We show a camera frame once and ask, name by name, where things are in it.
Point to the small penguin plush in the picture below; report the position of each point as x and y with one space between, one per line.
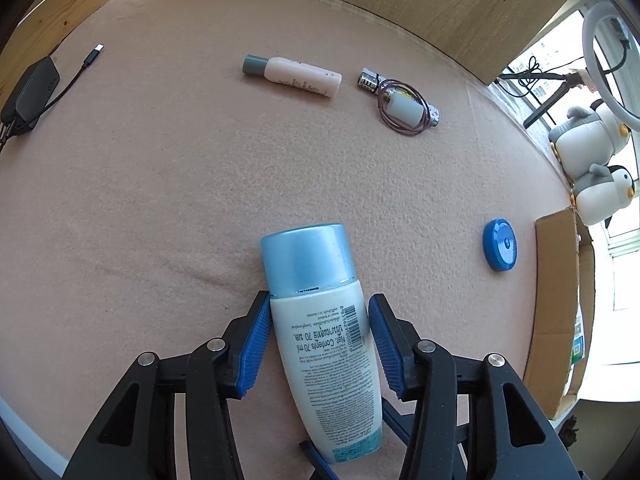
600 195

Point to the white bottle blue cap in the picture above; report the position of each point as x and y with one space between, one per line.
325 360

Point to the pink bottle grey cap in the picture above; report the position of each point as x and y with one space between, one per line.
300 75

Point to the large penguin plush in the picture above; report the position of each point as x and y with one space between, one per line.
585 145

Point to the black power adapter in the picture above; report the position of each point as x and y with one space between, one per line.
30 90

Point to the black tripod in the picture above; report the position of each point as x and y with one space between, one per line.
545 107

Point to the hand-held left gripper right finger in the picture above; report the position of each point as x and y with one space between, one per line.
385 345

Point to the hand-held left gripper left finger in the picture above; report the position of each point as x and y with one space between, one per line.
252 345

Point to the light wooden board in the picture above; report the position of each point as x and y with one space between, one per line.
400 0

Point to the cardboard box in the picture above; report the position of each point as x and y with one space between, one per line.
555 285

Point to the white window frame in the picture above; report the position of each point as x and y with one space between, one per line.
620 247

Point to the blue round tape measure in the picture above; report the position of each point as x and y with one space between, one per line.
500 245

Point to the pink blanket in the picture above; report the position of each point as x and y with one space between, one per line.
150 185

